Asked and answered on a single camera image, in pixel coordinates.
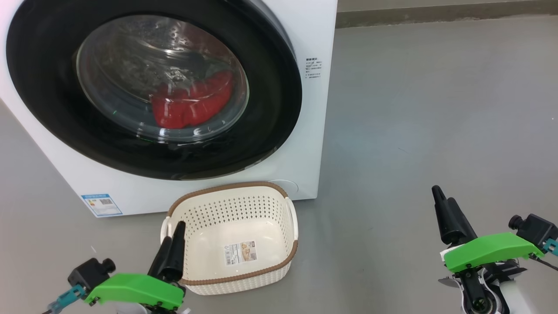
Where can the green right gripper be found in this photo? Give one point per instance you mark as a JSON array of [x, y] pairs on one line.
[[488, 250]]

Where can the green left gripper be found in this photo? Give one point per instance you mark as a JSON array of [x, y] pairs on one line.
[[135, 290]]

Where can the red and white garment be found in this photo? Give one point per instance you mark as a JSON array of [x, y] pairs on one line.
[[192, 104]]

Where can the grey washing machine door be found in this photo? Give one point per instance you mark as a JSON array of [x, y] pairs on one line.
[[270, 109]]

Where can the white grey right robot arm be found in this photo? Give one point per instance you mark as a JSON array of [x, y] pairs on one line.
[[514, 298]]

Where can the printed product label sticker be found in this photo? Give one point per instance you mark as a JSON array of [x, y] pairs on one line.
[[240, 254]]

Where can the cream basket with brown rim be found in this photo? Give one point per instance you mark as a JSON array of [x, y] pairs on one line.
[[235, 226]]

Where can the white front-load washing machine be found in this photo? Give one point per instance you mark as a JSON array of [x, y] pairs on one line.
[[301, 144]]

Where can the blue energy label sticker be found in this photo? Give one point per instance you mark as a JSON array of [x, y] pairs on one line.
[[101, 205]]

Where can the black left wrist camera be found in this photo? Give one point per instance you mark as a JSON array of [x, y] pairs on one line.
[[91, 274]]

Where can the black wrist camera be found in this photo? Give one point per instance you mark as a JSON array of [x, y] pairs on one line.
[[536, 229], [91, 274]]

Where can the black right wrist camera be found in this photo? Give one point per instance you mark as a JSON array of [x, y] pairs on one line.
[[536, 229]]

